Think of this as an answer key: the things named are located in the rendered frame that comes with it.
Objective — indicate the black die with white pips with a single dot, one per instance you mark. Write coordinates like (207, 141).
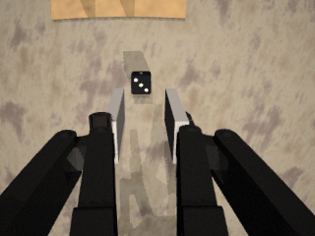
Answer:
(141, 82)

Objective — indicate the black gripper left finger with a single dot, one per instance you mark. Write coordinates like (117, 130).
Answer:
(30, 205)

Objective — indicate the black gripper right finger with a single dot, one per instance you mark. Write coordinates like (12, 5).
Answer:
(264, 204)

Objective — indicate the tan mat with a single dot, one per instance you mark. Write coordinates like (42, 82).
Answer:
(69, 9)

